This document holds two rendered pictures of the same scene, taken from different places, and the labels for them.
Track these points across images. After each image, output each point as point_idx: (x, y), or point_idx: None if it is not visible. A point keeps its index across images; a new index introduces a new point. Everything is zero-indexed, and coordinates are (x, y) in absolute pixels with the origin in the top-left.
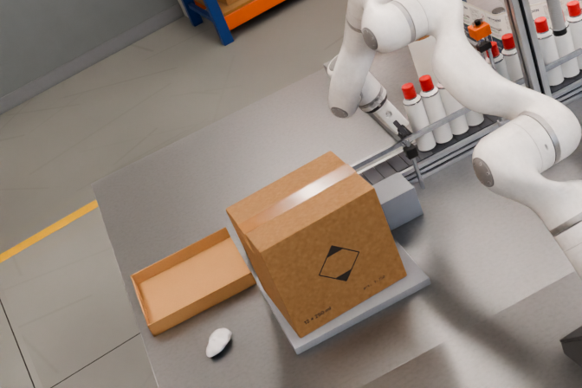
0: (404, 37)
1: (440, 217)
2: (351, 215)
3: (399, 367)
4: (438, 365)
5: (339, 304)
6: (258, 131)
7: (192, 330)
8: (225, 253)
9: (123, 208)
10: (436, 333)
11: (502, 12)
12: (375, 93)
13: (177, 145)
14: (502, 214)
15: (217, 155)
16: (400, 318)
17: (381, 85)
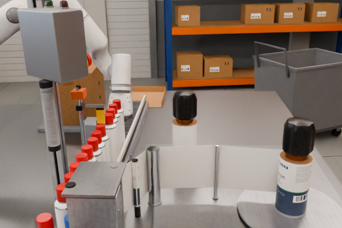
0: None
1: (70, 145)
2: None
3: (16, 118)
4: (1, 123)
5: None
6: (258, 125)
7: None
8: (150, 105)
9: (235, 94)
10: (13, 126)
11: (146, 150)
12: (111, 82)
13: (281, 108)
14: (37, 158)
15: (248, 114)
16: (36, 123)
17: (117, 85)
